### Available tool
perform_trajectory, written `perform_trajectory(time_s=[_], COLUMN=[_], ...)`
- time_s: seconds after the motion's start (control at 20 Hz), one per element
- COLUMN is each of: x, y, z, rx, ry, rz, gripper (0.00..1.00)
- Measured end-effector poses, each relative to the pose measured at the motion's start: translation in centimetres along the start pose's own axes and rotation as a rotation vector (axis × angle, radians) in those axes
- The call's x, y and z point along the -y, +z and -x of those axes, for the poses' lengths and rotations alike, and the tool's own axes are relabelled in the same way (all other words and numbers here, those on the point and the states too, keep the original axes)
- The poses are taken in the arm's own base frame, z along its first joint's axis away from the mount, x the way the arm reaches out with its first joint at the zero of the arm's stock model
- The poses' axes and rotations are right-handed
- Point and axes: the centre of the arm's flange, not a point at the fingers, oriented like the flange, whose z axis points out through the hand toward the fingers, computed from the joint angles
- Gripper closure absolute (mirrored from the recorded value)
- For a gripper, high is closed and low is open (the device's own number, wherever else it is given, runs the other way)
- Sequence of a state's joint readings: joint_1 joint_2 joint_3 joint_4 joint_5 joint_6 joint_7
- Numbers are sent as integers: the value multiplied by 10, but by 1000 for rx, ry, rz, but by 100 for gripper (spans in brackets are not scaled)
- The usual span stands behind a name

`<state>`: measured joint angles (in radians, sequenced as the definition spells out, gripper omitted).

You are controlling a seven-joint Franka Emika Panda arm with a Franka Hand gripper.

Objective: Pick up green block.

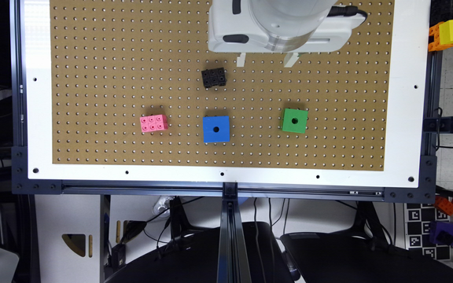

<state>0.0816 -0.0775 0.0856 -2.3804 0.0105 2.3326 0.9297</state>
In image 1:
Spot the orange block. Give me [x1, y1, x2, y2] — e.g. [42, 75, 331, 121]
[428, 22, 453, 52]

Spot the dark aluminium table frame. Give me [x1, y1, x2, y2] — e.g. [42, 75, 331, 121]
[10, 1, 441, 280]

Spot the green block with hole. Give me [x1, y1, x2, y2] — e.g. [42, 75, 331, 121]
[281, 108, 308, 134]

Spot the brown pegboard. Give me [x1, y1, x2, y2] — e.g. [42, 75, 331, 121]
[50, 1, 394, 171]

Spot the purple block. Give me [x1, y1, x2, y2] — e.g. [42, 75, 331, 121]
[429, 221, 453, 246]

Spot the blue block with hole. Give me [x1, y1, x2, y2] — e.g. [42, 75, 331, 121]
[202, 116, 230, 143]

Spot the fiducial marker sheet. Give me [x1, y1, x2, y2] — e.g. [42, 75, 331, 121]
[404, 204, 451, 261]

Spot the pink studded block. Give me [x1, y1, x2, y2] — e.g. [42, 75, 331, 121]
[139, 115, 168, 133]

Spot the black studded block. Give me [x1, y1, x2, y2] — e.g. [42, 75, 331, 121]
[201, 68, 227, 89]

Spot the orange blocks pile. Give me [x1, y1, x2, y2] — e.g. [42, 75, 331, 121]
[433, 196, 453, 215]

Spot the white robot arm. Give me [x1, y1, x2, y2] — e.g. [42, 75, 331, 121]
[208, 0, 368, 67]

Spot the black chair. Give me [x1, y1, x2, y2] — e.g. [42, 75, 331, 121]
[106, 198, 293, 283]
[281, 202, 453, 283]

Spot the right black chair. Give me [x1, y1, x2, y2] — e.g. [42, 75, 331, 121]
[281, 202, 453, 283]

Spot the left black chair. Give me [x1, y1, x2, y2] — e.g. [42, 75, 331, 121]
[106, 198, 293, 283]

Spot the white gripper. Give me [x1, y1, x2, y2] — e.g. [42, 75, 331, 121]
[208, 0, 359, 68]

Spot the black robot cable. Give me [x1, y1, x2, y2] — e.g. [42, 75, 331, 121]
[327, 5, 369, 21]

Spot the white cabinet panel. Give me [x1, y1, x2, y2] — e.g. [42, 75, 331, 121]
[35, 194, 104, 283]

